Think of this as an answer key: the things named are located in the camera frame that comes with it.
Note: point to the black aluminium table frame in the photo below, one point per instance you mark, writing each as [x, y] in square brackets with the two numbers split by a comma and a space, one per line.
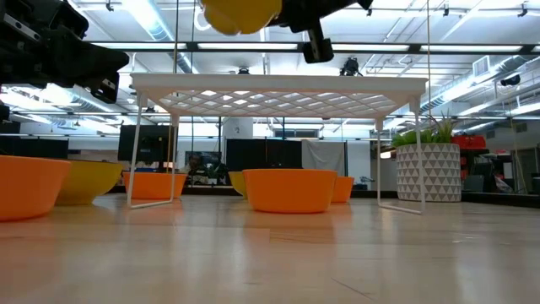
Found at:
[498, 199]

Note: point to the black overhead camera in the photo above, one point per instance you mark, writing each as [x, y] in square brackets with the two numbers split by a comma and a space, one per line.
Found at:
[350, 67]

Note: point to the succulent in white patterned pot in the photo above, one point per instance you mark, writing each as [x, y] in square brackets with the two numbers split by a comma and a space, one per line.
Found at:
[428, 173]

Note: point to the black low cabinet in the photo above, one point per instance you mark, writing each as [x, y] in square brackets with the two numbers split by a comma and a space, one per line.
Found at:
[34, 148]

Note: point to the grey hanging cloth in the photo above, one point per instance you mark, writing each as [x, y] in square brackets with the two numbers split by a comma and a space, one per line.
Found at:
[324, 164]

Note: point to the black partition panel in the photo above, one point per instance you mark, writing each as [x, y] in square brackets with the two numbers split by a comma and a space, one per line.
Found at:
[261, 156]

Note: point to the black ceiling device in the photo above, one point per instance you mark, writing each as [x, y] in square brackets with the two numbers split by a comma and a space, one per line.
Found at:
[510, 80]

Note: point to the red storage bin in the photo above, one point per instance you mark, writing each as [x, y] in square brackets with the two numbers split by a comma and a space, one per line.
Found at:
[468, 142]

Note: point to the yellow patterned ceramic bowl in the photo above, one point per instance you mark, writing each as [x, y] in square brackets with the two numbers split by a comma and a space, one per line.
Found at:
[237, 182]
[240, 14]
[90, 181]

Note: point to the black monitor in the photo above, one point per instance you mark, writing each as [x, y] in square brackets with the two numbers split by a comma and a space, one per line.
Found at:
[147, 143]

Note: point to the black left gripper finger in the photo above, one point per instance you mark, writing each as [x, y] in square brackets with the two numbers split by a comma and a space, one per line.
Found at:
[93, 74]
[84, 50]

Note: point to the person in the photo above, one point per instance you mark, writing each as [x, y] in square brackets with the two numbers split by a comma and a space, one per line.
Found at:
[195, 162]

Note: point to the orange plastic bowl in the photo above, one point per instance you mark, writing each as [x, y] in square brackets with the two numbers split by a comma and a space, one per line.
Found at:
[343, 189]
[29, 188]
[154, 186]
[289, 190]

